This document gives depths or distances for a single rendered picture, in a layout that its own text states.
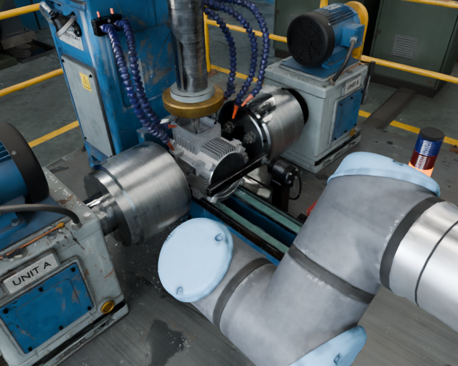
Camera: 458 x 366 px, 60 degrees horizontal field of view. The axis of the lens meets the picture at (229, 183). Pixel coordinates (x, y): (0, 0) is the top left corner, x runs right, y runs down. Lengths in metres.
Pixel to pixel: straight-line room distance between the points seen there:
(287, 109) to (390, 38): 2.95
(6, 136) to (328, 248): 0.68
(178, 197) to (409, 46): 3.38
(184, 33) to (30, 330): 0.78
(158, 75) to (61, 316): 0.76
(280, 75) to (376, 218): 1.20
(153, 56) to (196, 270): 0.98
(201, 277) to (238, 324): 0.06
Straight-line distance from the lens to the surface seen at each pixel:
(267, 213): 1.23
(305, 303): 0.37
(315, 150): 1.54
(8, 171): 0.87
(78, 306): 1.04
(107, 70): 1.22
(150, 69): 1.31
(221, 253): 0.40
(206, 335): 1.11
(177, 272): 0.42
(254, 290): 0.39
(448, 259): 0.33
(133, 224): 1.03
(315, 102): 1.45
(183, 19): 1.07
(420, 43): 4.14
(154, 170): 1.04
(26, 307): 0.96
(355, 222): 0.35
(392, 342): 1.16
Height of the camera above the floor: 1.75
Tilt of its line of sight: 39 degrees down
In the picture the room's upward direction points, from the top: 2 degrees counter-clockwise
